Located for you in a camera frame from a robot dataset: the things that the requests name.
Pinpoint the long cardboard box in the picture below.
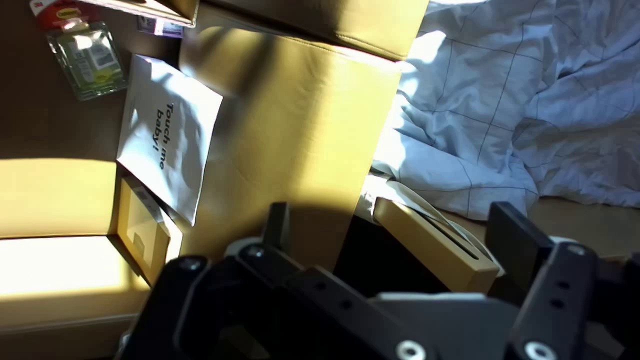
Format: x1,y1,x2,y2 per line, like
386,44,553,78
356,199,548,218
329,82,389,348
198,0,433,65

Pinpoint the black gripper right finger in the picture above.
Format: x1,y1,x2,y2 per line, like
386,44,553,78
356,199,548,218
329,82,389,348
482,201,640,360

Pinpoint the white crumpled bed sheet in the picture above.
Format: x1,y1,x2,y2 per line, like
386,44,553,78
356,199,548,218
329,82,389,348
368,0,640,224

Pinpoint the tall cardboard box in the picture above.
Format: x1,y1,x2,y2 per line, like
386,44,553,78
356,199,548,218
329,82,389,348
179,25,406,270

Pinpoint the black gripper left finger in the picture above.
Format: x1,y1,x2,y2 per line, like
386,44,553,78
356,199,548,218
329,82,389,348
114,201,437,360

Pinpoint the red packaged item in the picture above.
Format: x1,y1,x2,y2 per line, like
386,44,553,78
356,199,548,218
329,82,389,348
29,0,90,32

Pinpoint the green packaged item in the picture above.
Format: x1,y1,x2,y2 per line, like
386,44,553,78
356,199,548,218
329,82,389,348
44,18,130,104

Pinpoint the low cardboard box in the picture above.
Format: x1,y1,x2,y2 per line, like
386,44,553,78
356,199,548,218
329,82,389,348
0,157,155,360

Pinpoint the open cardboard box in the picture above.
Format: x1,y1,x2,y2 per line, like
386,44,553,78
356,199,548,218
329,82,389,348
79,0,202,32

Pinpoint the small flat cardboard box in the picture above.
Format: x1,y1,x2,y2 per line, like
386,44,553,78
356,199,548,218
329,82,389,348
108,168,186,288

